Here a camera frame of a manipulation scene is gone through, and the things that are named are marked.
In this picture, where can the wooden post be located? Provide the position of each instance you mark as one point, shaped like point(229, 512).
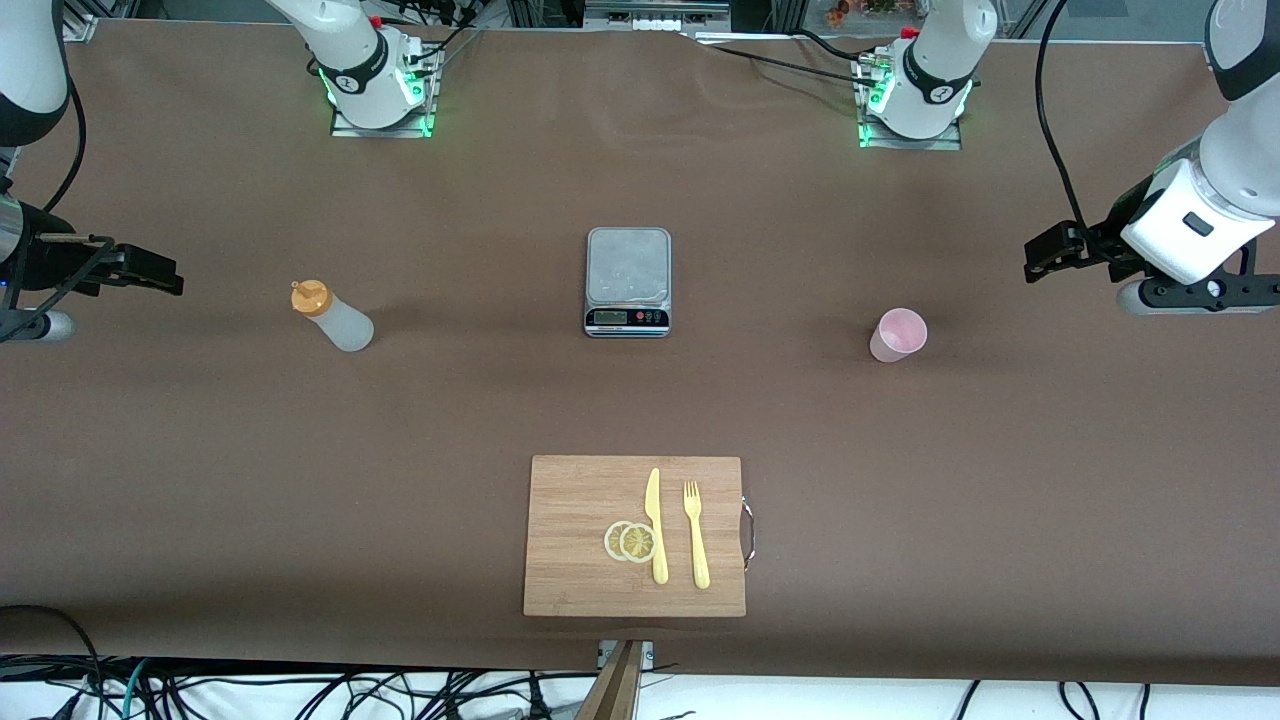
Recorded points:
point(615, 690)

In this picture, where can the translucent squeeze bottle orange cap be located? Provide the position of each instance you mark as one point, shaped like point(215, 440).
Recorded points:
point(345, 325)

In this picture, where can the bamboo cutting board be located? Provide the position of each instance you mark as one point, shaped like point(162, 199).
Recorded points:
point(575, 520)

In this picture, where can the pink plastic cup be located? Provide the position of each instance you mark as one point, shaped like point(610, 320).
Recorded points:
point(898, 335)

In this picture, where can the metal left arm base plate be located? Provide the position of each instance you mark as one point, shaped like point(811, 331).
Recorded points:
point(940, 144)

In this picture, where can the aluminium frame rail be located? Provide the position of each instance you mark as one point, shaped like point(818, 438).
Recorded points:
point(610, 10)

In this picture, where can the aluminium corner profile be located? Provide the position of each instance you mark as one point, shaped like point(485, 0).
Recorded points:
point(82, 28)

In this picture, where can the silver digital kitchen scale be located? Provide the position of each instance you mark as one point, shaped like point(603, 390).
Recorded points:
point(628, 262)

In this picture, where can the lemon slice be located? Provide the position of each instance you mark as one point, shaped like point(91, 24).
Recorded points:
point(611, 541)
point(637, 543)

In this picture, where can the brown table cover sheet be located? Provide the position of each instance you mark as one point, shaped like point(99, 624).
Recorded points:
point(900, 480)

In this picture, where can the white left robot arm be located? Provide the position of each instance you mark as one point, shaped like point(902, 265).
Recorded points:
point(1180, 235)

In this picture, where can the small metal bracket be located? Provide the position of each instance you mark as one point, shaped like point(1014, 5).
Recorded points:
point(647, 655)

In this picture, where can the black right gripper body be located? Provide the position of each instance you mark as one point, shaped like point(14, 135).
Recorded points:
point(50, 265)

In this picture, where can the yellow plastic knife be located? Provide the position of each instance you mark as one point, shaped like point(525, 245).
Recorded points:
point(660, 560)

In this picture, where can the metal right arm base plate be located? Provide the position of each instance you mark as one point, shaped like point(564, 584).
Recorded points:
point(350, 131)

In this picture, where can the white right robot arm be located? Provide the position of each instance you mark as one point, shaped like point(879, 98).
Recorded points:
point(30, 60)

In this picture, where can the small orange item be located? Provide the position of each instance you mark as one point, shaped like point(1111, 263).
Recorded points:
point(838, 12)

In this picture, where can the yellow plastic fork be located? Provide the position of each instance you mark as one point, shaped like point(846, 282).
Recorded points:
point(700, 560)

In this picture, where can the white power strip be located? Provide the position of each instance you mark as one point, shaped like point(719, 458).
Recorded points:
point(658, 24)

